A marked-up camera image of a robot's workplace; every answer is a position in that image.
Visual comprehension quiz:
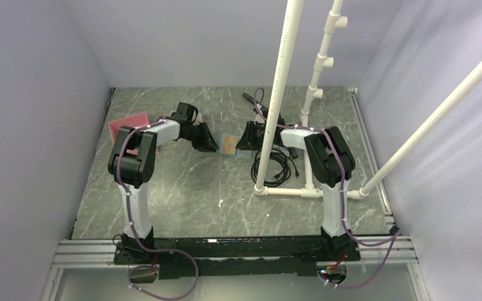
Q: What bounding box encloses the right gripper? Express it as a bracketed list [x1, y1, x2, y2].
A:
[235, 121, 272, 151]

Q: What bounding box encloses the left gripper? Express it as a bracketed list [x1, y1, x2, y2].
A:
[183, 122, 220, 153]

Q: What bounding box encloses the orange VIP credit card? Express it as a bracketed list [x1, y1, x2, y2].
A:
[220, 135, 238, 156]

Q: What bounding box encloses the green card holder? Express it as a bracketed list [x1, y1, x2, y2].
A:
[218, 134, 254, 160]

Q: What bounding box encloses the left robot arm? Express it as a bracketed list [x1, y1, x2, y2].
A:
[107, 102, 219, 263]

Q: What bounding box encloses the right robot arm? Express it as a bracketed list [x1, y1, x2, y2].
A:
[255, 125, 356, 260]

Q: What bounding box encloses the black foam tube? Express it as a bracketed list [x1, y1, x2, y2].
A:
[242, 87, 299, 160]

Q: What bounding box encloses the pink plastic bin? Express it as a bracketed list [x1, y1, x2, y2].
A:
[109, 112, 150, 153]

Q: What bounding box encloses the coiled black cable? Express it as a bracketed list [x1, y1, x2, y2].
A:
[250, 147, 299, 187]

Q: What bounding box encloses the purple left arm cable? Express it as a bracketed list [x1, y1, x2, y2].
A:
[116, 118, 200, 301]

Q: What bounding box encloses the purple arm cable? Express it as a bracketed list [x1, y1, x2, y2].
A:
[252, 88, 402, 290]
[116, 118, 200, 301]

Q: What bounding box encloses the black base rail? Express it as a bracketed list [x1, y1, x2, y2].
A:
[114, 233, 361, 280]

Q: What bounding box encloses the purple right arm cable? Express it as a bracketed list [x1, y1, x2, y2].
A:
[252, 88, 402, 290]

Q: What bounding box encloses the white PVC pipe frame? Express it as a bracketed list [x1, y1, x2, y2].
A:
[264, 1, 482, 199]

